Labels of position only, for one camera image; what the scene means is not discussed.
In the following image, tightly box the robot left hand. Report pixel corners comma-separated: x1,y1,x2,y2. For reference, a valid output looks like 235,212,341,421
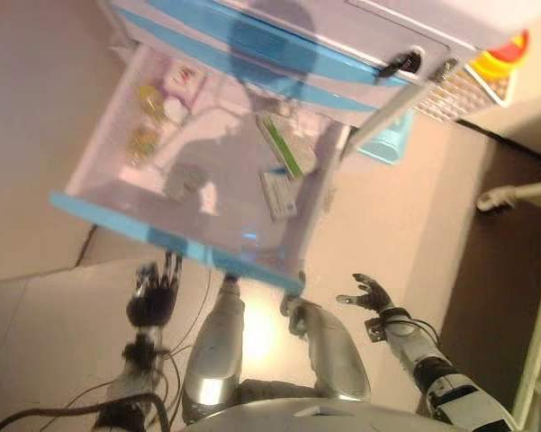
124,249,184,329

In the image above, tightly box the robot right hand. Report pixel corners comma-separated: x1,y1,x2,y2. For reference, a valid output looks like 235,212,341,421
336,273,395,316

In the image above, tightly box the white drawer blue handle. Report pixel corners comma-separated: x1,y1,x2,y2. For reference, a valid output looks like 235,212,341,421
116,8,383,113
146,0,415,89
48,42,347,296

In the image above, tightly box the blue white medicine box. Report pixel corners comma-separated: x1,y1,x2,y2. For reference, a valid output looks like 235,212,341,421
258,169,298,221

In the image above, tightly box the pale medicine packet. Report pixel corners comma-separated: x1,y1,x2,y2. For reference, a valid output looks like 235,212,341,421
278,112,320,175

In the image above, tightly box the green white medicine box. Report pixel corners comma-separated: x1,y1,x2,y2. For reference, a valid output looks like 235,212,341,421
255,112,305,181

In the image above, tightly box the silver robot right leg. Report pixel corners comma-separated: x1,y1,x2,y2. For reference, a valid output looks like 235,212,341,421
278,294,373,404

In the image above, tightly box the silver blister pack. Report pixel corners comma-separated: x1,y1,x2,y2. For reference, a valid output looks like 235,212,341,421
164,161,211,199

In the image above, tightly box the grey robot torso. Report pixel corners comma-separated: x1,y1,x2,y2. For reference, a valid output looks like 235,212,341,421
184,395,478,432

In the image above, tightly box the bed caster wheel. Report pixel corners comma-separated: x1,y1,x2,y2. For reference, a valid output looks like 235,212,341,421
475,188,518,212

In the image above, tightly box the light blue bin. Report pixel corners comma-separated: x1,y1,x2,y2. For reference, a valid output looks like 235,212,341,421
355,110,413,166

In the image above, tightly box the white round cap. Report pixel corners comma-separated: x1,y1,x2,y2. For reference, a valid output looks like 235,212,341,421
161,96,185,122

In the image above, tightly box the white lattice basket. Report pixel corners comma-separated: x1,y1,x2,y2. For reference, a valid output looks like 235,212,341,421
413,62,518,125

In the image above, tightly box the pink white box red print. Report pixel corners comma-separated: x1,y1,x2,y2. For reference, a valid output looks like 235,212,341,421
161,60,208,107

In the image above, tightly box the black cart lock key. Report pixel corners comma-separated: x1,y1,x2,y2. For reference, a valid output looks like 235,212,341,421
380,47,427,77

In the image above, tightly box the yellow sharps container red lid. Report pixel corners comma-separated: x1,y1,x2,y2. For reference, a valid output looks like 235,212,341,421
470,29,532,82

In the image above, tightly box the white medical cart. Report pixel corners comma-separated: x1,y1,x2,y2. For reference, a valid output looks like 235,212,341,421
96,0,532,181

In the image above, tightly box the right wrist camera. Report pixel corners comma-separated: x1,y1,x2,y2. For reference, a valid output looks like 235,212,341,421
364,317,388,346

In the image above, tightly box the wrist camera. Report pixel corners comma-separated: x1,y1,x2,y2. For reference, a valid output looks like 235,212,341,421
121,335,172,365
364,317,388,346

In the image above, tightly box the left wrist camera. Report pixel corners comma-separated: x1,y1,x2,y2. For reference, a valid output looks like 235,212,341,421
121,335,172,365

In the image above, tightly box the thin dark floor cable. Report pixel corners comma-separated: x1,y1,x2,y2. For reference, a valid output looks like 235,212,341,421
71,224,98,269

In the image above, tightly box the thick black cable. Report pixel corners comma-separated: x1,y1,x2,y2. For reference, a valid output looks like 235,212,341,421
0,391,172,432

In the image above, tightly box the white hospital bed frame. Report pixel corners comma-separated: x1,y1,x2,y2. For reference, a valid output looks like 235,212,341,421
474,179,541,432

